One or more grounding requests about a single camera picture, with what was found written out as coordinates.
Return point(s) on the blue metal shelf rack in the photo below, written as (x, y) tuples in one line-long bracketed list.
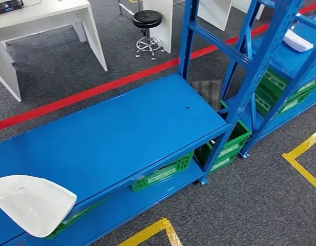
[(121, 135), (288, 57)]

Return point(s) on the dark grey flat panel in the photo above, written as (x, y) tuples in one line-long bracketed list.
[(207, 93)]

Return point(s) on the red barrier belt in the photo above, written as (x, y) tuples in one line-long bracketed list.
[(96, 90)]

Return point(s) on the white cabinet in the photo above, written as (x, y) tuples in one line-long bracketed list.
[(160, 23)]

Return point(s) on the black stool chrome base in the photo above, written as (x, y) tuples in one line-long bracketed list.
[(147, 20)]

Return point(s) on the yellow floor tape square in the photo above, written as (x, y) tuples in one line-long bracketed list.
[(301, 159), (152, 231)]

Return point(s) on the white desk panel legs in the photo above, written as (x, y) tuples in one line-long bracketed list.
[(44, 17)]

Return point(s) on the white plastic mirror cover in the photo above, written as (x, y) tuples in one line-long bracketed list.
[(32, 203), (297, 42)]

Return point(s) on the black device on desk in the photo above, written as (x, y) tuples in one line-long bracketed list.
[(7, 6)]

